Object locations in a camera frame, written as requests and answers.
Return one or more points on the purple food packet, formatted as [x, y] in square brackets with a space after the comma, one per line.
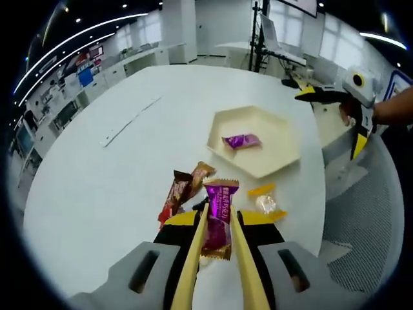
[219, 210]
[242, 141]

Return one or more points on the person's right hand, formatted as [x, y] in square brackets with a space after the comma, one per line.
[348, 112]

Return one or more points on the cream hexagonal container tray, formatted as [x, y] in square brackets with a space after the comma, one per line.
[267, 156]

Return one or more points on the white square pillar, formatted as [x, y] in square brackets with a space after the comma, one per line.
[179, 26]

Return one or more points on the grey mesh office chair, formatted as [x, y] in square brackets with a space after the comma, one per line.
[361, 210]

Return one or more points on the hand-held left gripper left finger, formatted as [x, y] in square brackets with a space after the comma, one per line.
[135, 271]

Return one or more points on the black tripod stand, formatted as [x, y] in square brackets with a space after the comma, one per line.
[256, 38]

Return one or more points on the blue framed sign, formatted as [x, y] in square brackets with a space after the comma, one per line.
[397, 85]

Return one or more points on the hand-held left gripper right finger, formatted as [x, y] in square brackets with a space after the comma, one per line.
[303, 274]

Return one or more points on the small black table object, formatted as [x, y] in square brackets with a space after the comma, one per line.
[289, 83]

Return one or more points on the blue box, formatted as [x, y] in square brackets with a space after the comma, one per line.
[86, 77]

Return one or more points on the white cabinet row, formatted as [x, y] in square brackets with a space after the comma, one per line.
[113, 72]

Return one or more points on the dark brown food bar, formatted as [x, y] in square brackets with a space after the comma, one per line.
[175, 193]

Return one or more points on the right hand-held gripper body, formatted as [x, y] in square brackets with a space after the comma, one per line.
[358, 88]

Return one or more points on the white tilted panel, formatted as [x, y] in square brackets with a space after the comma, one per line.
[271, 32]

